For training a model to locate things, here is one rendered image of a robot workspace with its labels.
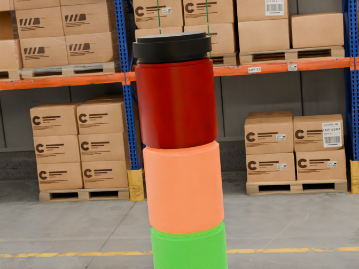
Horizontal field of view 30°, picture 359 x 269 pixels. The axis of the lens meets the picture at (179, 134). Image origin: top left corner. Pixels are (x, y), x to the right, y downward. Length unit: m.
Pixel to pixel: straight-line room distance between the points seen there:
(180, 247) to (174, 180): 0.04
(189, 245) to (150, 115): 0.09
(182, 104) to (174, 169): 0.04
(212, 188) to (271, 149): 7.76
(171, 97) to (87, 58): 7.90
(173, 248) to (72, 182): 8.30
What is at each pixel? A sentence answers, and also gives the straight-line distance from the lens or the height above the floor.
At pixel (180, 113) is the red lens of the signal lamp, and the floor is 2.29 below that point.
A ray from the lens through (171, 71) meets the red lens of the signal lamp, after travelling 0.40.
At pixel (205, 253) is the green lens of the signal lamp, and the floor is 2.20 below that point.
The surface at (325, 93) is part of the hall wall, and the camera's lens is 9.37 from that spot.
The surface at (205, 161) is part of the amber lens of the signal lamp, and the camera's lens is 0.42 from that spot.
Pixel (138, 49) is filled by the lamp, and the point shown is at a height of 2.33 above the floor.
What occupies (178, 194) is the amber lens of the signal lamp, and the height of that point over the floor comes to 2.24.
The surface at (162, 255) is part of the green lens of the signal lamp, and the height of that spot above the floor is 2.20.
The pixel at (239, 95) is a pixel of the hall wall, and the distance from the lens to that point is 9.39.
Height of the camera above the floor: 2.36
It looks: 11 degrees down
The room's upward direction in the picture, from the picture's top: 5 degrees counter-clockwise
